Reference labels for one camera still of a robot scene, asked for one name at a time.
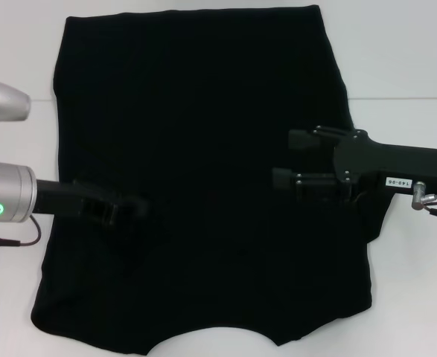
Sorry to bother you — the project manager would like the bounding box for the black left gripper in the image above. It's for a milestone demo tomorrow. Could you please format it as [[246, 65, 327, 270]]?
[[34, 178, 153, 229]]

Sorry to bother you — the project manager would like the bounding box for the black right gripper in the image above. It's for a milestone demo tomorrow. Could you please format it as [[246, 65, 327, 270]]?
[[272, 125, 437, 204]]

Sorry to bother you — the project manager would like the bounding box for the black t-shirt with FREE print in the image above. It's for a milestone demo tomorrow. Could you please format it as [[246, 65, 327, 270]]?
[[30, 3, 394, 357]]

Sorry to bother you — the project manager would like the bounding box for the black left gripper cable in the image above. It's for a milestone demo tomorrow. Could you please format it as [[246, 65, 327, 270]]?
[[0, 215, 42, 248]]

